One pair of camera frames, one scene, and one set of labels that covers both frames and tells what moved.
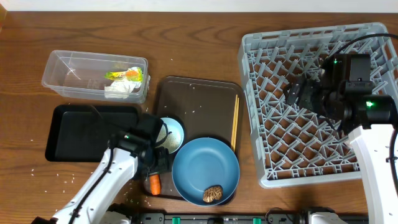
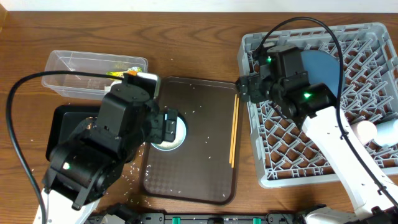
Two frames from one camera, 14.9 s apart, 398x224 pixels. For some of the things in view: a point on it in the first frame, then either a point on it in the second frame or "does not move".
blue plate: (203, 162) -> (323, 68)
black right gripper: (311, 86) -> (252, 85)
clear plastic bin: (83, 74) does not move
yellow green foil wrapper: (132, 73) does not move
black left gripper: (165, 153) -> (161, 130)
